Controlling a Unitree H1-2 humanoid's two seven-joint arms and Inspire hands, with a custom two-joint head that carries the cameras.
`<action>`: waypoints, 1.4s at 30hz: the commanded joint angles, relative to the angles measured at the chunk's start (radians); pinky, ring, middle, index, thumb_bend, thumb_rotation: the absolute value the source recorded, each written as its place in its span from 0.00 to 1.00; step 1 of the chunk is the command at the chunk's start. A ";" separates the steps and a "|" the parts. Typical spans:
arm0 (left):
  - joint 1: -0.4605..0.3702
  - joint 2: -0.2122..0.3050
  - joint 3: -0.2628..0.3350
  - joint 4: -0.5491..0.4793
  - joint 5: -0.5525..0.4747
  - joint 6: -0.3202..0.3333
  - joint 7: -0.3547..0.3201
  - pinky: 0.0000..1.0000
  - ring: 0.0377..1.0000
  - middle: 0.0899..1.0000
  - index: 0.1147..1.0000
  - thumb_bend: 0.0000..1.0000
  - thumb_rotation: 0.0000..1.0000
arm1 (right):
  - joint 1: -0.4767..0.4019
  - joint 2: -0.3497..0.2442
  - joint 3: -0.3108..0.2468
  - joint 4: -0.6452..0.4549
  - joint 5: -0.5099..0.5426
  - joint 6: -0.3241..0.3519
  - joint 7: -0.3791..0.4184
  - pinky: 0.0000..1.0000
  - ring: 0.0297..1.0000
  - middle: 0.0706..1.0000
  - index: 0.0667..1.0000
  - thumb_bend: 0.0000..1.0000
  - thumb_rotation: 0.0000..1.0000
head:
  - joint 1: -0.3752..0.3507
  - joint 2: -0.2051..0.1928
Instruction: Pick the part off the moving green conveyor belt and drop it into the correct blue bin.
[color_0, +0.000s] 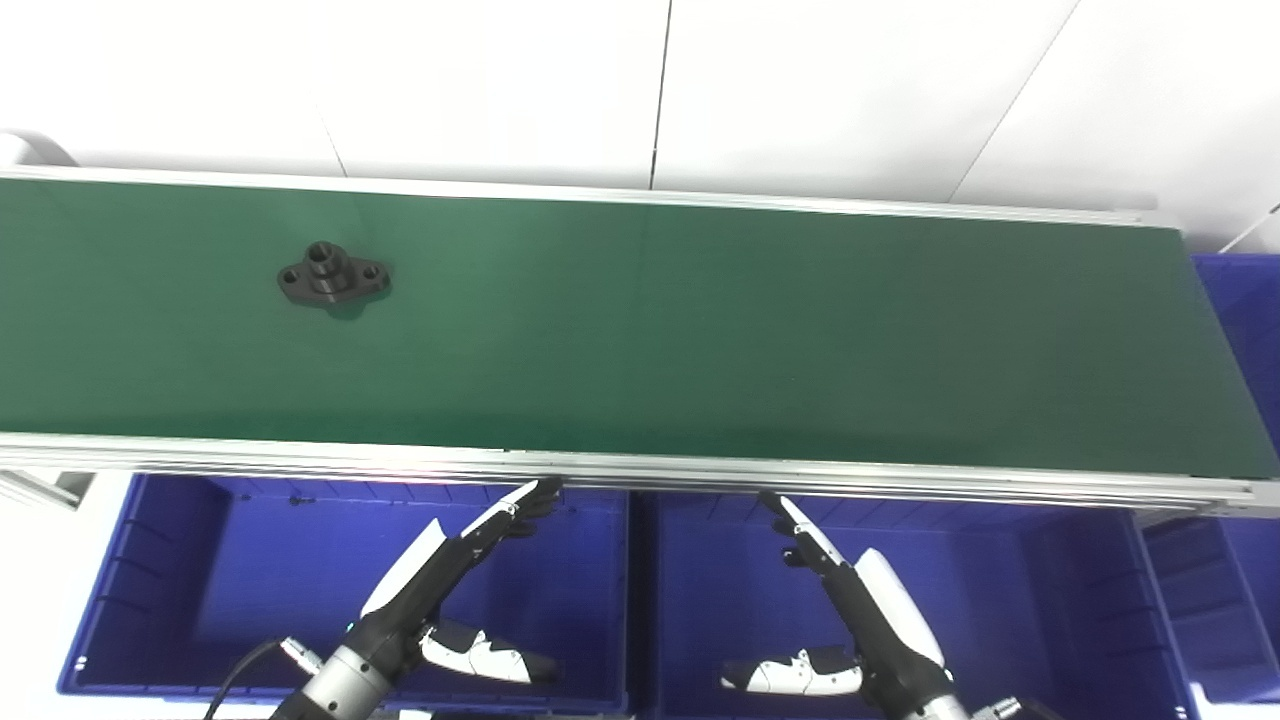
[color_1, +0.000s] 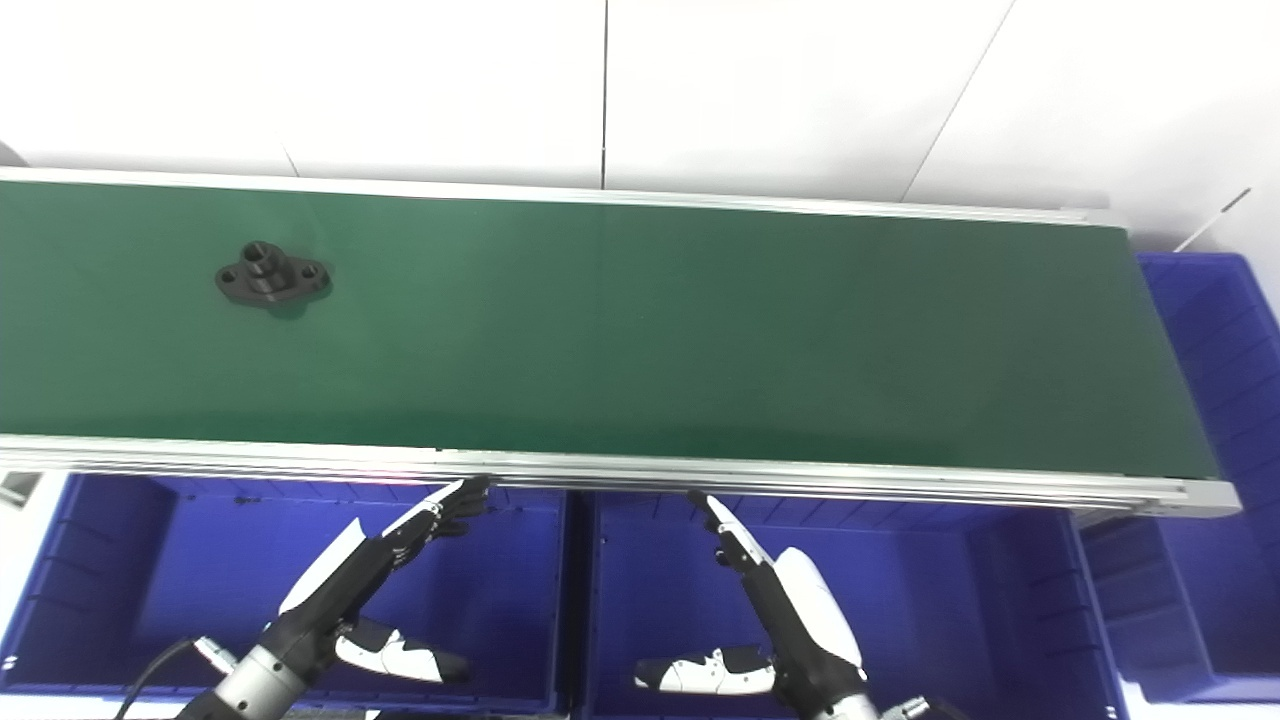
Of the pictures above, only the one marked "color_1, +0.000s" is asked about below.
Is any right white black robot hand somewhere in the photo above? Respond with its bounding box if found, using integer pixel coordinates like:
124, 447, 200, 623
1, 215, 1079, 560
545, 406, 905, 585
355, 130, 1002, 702
634, 490, 871, 717

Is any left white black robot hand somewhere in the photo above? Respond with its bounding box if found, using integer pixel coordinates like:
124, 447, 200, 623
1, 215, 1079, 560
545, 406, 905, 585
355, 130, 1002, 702
262, 475, 493, 685

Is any black flanged machine part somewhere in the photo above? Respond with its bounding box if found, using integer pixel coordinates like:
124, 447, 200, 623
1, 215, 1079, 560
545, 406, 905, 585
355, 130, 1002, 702
215, 241, 333, 306

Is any green conveyor belt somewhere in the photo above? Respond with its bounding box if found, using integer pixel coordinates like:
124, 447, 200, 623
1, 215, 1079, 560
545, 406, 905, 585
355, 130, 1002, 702
0, 168, 1241, 519
0, 182, 1221, 479

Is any blue plastic bin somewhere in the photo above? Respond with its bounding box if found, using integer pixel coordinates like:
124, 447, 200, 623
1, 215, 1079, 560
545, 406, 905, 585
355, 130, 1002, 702
0, 472, 571, 713
575, 490, 1131, 720
1080, 252, 1280, 703

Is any thin white black rod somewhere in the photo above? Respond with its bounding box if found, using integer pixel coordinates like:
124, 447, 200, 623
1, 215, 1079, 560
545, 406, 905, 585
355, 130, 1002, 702
1175, 188, 1253, 253

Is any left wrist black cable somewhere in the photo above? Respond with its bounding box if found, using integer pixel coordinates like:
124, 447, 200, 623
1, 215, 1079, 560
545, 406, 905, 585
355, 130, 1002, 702
115, 635, 241, 720

